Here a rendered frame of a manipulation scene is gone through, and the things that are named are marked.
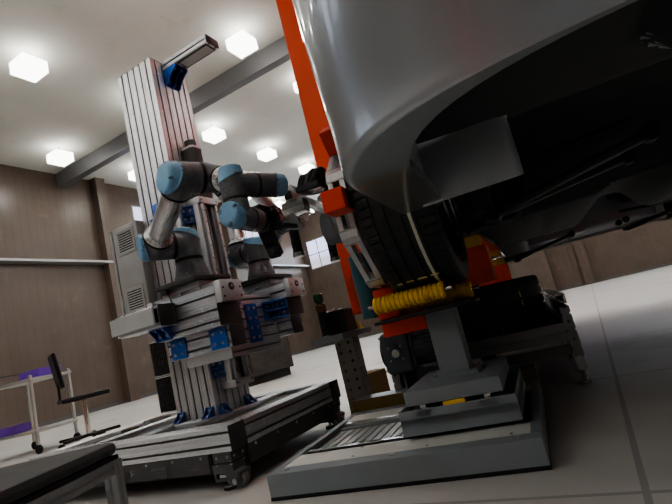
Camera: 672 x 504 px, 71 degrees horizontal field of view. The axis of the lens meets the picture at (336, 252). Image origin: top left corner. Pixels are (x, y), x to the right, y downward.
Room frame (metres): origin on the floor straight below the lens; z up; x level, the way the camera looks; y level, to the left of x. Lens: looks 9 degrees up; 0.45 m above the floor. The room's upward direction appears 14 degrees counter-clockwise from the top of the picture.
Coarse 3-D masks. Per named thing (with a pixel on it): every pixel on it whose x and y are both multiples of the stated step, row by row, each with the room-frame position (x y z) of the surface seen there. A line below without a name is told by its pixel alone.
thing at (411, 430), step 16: (512, 368) 1.91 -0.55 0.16; (512, 384) 1.69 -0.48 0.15; (448, 400) 1.51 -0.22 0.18; (464, 400) 1.49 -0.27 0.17; (480, 400) 1.47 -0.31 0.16; (496, 400) 1.46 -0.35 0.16; (512, 400) 1.44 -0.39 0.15; (400, 416) 1.56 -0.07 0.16; (416, 416) 1.54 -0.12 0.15; (432, 416) 1.53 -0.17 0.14; (448, 416) 1.51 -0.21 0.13; (464, 416) 1.49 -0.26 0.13; (480, 416) 1.48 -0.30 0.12; (496, 416) 1.46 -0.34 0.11; (512, 416) 1.45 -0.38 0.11; (416, 432) 1.55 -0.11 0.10; (432, 432) 1.53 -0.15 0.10
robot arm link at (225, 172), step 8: (224, 168) 1.32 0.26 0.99; (232, 168) 1.32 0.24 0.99; (240, 168) 1.34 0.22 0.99; (224, 176) 1.32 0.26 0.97; (232, 176) 1.32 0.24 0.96; (240, 176) 1.33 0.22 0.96; (248, 176) 1.35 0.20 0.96; (256, 176) 1.37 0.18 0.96; (224, 184) 1.32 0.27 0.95; (232, 184) 1.32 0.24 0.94; (240, 184) 1.33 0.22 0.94; (248, 184) 1.35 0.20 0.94; (256, 184) 1.36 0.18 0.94; (224, 192) 1.32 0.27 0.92; (232, 192) 1.32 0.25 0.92; (240, 192) 1.32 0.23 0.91; (248, 192) 1.36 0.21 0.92; (256, 192) 1.38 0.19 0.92; (224, 200) 1.33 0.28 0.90
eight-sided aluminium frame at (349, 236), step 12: (336, 156) 1.61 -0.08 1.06; (336, 168) 1.51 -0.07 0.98; (336, 180) 1.49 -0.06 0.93; (348, 216) 1.49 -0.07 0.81; (348, 228) 1.49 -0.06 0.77; (360, 228) 1.51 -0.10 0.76; (348, 240) 1.50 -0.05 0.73; (360, 240) 1.50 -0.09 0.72; (348, 252) 1.54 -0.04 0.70; (360, 264) 1.58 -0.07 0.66; (372, 264) 1.57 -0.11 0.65; (372, 276) 1.63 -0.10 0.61
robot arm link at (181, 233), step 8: (176, 232) 1.96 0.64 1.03; (184, 232) 1.96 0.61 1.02; (192, 232) 1.98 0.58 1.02; (176, 240) 1.93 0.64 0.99; (184, 240) 1.95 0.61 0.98; (192, 240) 1.98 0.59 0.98; (176, 248) 1.94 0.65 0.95; (184, 248) 1.96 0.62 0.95; (192, 248) 1.97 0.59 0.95; (200, 248) 2.01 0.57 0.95; (176, 256) 1.96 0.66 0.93; (184, 256) 1.96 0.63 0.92
